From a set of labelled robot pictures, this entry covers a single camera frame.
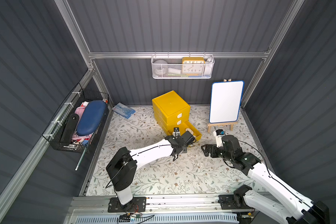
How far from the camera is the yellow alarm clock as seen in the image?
0.88m

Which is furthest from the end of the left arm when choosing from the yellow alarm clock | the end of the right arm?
the yellow alarm clock

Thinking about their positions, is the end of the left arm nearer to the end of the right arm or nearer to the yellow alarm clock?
the end of the right arm
